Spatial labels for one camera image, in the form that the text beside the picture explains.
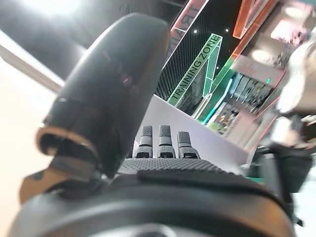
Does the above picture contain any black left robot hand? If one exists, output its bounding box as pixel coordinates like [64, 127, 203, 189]
[7, 12, 297, 237]

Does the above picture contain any green training zone sign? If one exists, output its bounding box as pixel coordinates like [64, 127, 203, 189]
[166, 33, 237, 117]

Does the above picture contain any orange hanging sign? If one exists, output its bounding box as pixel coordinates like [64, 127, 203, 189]
[232, 0, 272, 40]

